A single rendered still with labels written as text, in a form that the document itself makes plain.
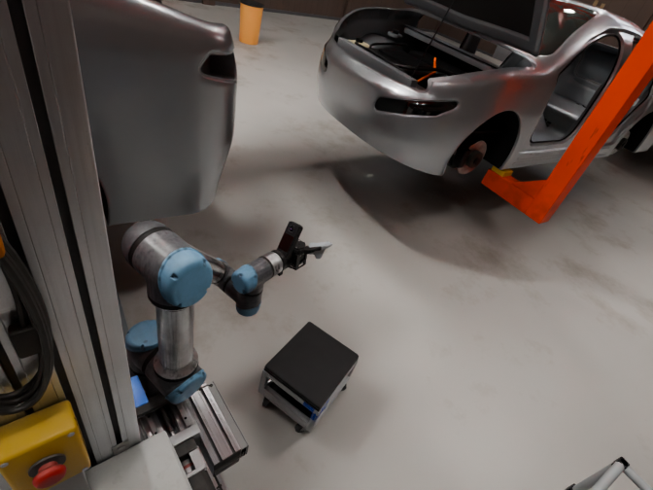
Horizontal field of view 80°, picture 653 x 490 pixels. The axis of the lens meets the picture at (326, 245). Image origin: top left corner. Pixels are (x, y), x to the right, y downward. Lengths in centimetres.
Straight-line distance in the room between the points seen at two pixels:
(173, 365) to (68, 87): 83
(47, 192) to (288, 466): 192
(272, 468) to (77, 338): 170
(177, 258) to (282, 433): 156
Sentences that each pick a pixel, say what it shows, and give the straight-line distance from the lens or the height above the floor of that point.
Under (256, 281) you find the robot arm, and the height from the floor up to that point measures 123.
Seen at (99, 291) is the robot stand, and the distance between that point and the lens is 54.
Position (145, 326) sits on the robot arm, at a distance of 127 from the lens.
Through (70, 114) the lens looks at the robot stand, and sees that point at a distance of 41.
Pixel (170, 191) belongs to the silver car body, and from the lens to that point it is 205.
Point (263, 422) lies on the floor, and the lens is 227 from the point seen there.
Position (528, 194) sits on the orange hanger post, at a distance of 386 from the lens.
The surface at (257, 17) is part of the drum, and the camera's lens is 869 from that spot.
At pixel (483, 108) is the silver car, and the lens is 318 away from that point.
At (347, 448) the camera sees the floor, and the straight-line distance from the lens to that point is 230.
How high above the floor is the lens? 203
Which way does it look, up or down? 38 degrees down
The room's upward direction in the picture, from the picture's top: 16 degrees clockwise
